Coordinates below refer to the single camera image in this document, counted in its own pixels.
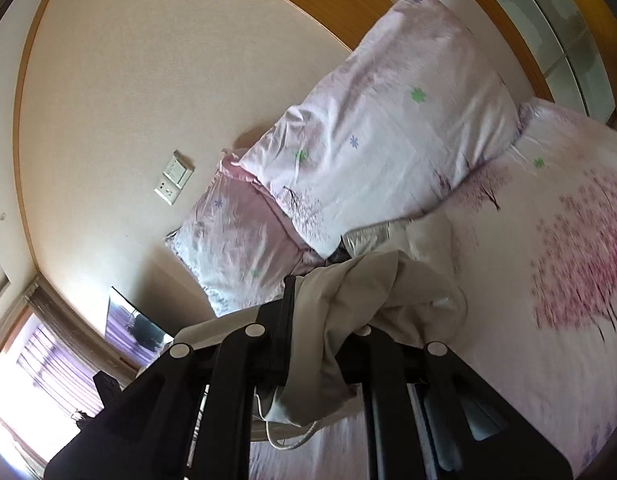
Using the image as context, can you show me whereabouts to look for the white cable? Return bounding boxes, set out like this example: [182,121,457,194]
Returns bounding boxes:
[252,386,335,450]

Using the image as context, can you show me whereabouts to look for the beige puffer jacket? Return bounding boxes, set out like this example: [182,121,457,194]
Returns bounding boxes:
[178,219,469,427]

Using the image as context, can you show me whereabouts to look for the white wall switch panel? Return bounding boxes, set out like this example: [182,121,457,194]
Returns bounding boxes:
[153,151,194,206]

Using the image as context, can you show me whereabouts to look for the large pink floral pillow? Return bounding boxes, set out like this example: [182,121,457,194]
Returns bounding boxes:
[240,0,519,257]

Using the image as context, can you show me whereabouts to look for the small pink floral pillow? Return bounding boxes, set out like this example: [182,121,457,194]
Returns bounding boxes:
[164,150,324,318]

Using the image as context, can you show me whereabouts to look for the pink cherry blossom bedsheet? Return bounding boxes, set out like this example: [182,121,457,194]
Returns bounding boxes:
[248,96,617,480]

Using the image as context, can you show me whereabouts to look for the framed purple picture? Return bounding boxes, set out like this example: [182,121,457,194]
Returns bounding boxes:
[104,288,173,368]

